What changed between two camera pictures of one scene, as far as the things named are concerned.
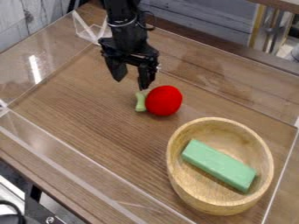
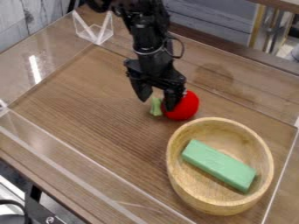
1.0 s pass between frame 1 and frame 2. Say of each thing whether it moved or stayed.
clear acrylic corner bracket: stayed
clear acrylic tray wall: stayed
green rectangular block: stayed
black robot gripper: moved
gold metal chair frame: stayed
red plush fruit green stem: moved
